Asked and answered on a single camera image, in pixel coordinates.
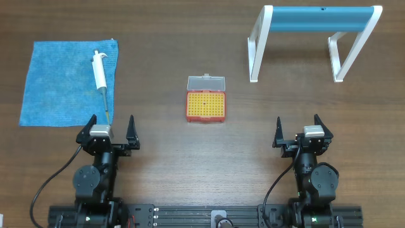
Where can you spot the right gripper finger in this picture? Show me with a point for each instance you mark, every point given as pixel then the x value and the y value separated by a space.
pixel 326 130
pixel 279 133

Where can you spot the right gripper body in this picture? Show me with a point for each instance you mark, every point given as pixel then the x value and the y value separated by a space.
pixel 311 145

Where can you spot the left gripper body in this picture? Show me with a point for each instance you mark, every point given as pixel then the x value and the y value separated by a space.
pixel 101 146

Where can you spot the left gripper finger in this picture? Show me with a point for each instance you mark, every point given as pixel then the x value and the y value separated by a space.
pixel 132 133
pixel 86 126

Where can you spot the white pipette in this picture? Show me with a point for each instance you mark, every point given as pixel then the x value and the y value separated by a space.
pixel 100 76

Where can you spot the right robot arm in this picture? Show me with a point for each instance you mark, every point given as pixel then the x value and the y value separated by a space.
pixel 324 182

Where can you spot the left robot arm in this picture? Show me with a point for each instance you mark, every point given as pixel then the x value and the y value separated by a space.
pixel 85 180

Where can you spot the blue cloth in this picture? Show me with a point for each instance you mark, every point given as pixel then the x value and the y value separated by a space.
pixel 57 85

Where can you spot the red and yellow tip box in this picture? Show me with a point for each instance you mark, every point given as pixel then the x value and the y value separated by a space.
pixel 205 106

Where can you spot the white and blue stand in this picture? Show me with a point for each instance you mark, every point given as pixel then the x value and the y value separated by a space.
pixel 316 19

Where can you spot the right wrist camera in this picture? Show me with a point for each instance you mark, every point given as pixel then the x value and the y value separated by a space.
pixel 314 130

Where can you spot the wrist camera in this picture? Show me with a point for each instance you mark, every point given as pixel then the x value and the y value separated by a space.
pixel 314 130
pixel 101 131

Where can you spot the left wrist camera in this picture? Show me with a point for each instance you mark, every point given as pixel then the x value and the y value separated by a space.
pixel 101 131

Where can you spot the mounting rail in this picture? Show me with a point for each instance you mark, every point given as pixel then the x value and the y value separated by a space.
pixel 190 215

